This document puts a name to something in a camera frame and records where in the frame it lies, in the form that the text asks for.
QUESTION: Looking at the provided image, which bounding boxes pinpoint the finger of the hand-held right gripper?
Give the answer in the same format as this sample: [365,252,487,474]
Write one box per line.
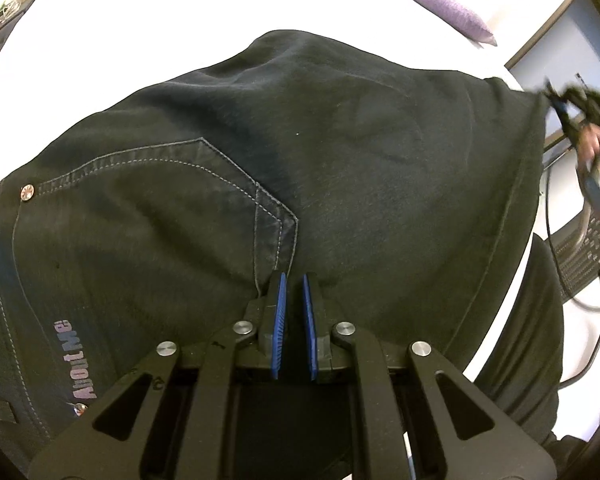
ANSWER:
[544,79,575,133]

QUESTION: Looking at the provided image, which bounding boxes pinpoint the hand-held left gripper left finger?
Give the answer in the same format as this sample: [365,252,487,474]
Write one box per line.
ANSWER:
[27,272,287,480]

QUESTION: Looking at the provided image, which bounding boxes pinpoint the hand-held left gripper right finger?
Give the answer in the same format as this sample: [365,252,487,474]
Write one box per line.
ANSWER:
[302,274,556,480]

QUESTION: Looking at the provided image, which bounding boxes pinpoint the black denim pants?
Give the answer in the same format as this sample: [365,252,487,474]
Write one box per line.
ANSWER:
[0,30,551,480]

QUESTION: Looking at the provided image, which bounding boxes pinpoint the person's right hand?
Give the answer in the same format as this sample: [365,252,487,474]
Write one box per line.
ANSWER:
[577,125,600,173]

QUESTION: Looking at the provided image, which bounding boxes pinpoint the purple pillow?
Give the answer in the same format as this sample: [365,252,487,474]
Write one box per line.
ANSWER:
[394,0,498,47]

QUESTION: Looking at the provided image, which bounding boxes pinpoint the bed with white sheet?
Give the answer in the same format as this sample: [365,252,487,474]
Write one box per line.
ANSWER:
[0,0,546,386]

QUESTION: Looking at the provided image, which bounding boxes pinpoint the black cable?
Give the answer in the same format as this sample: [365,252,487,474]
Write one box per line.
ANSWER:
[542,157,600,388]

